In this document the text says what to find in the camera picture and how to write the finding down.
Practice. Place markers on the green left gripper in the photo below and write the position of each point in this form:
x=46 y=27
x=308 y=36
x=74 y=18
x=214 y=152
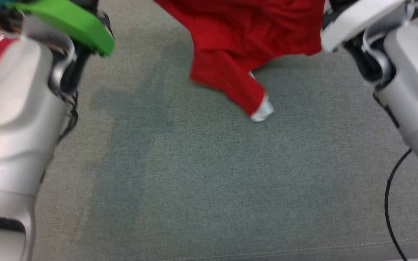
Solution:
x=71 y=21

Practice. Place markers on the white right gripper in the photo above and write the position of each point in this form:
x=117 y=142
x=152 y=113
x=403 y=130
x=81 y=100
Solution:
x=357 y=20

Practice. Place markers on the red garment with white trim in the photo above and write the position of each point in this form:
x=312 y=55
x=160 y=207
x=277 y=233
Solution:
x=238 y=36

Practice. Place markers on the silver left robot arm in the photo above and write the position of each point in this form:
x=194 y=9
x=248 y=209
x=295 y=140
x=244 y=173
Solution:
x=13 y=127

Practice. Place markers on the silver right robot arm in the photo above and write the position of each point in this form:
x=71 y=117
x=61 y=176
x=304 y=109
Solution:
x=412 y=79

